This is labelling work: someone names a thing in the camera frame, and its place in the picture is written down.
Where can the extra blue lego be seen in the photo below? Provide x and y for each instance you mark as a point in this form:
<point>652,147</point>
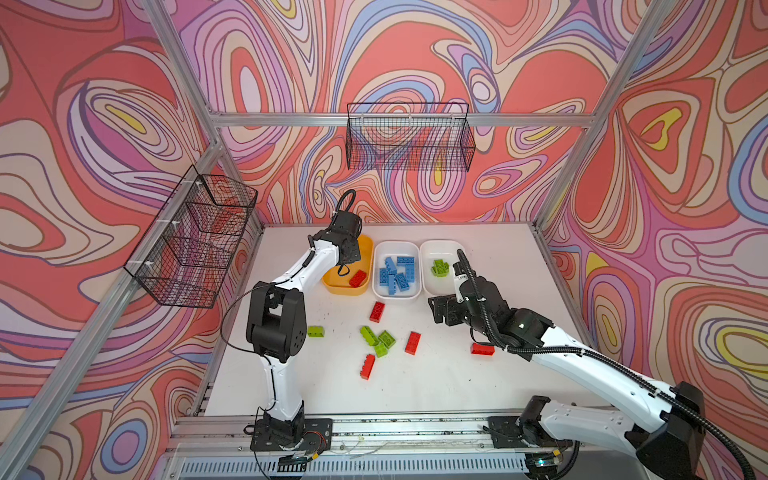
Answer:
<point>402,282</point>

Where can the green lego cluster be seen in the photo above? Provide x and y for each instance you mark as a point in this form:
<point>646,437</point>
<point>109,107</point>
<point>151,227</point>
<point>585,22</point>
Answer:
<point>381,343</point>

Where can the right white plastic bin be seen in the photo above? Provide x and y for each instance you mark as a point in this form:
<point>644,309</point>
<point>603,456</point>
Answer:
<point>444,251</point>

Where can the yellow plastic bin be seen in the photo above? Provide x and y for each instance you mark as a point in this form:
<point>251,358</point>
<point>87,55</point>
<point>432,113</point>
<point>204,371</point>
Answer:
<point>337,279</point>

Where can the left black wire basket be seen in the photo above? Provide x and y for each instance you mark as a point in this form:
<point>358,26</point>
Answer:
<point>200,227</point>

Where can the middle white plastic bin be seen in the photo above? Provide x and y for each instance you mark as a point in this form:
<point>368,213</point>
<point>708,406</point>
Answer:
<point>394,249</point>

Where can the lone green lego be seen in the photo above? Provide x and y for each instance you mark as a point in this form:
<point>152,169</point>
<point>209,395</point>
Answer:
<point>315,331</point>

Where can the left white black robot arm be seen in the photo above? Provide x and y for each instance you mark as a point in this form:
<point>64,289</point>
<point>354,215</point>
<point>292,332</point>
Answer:
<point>276,328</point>

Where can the back black wire basket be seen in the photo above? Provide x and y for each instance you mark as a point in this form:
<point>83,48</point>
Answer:
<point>409,136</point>

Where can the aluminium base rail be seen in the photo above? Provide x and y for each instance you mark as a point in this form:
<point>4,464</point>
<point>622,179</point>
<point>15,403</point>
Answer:
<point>416,432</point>

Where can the blue lego pair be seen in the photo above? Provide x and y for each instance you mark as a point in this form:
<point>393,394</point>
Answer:
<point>390,266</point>

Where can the red double lego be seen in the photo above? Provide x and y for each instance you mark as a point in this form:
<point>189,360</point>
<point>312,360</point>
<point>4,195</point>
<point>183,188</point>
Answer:
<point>377,312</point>

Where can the white plastic bin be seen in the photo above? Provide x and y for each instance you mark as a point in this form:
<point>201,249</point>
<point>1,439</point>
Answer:
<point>394,249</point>
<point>444,251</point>

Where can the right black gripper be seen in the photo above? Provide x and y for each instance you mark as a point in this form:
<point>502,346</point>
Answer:
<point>449,302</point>

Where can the black wire basket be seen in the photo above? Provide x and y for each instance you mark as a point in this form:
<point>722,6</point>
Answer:
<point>409,136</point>
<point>200,227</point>

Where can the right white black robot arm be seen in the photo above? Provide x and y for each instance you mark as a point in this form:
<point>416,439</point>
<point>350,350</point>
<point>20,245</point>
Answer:
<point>663,426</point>

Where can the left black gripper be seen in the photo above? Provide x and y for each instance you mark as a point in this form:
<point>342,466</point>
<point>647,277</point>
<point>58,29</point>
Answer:
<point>355,250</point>

